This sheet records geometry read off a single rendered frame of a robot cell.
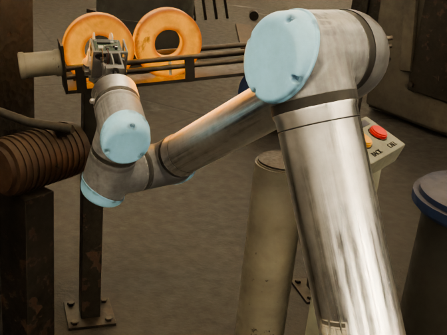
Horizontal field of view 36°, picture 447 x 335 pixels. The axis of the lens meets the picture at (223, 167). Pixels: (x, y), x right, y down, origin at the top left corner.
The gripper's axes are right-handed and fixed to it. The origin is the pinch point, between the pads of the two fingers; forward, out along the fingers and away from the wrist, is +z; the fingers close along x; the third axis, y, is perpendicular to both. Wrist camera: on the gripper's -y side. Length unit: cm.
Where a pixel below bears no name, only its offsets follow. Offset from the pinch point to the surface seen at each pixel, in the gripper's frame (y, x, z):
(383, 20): -71, -169, 146
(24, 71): -4.7, 16.0, -2.9
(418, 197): -21, -74, -31
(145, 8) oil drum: -103, -61, 211
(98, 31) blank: 3.2, 0.3, 1.0
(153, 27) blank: 4.3, -11.9, 1.4
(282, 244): -27, -37, -38
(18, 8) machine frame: -1.8, 16.1, 19.4
